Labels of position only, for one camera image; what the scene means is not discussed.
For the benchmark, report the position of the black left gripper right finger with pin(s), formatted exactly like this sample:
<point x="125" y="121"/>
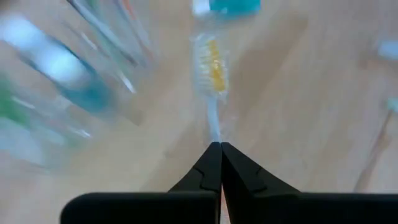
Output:
<point x="264" y="205"/>

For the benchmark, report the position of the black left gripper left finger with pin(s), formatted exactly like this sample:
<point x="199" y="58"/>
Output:
<point x="186" y="205"/>

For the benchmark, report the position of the green toothbrush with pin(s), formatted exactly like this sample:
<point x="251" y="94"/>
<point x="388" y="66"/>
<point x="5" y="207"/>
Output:
<point x="9" y="105"/>
<point x="373" y="149"/>

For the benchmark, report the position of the orange toothbrush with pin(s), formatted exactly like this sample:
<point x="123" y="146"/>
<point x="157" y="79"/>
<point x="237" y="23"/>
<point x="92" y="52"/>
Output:
<point x="133" y="18"/>
<point x="214" y="71"/>

